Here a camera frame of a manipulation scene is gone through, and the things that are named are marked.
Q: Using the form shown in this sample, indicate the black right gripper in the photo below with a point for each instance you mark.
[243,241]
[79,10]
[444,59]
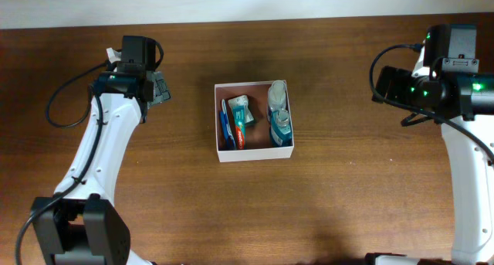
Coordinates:
[400,78]

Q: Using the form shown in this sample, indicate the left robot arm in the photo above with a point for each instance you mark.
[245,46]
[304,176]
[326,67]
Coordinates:
[79,224]

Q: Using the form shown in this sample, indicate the blue mouthwash bottle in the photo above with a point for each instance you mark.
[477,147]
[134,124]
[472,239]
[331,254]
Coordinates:
[281,133]

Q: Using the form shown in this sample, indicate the green red toothpaste tube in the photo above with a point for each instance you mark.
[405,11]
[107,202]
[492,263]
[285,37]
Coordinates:
[239,119]

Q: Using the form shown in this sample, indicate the green white soap box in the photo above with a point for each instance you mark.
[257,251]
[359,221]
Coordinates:
[244,102]

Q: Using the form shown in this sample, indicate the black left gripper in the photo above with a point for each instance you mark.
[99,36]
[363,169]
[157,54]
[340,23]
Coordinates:
[164,91]

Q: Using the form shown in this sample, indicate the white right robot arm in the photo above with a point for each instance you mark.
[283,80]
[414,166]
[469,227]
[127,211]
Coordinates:
[470,153]

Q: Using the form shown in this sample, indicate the white cardboard box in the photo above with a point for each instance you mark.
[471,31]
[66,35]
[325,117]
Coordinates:
[258,145]

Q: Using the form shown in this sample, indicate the clear bottle with purple liquid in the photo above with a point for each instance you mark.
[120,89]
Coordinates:
[277,96]

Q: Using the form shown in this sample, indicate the blue white toothbrush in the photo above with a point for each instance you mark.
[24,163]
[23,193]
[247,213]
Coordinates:
[224,109]

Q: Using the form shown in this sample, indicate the blue disposable razor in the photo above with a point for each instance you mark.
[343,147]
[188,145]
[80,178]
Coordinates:
[226,131]

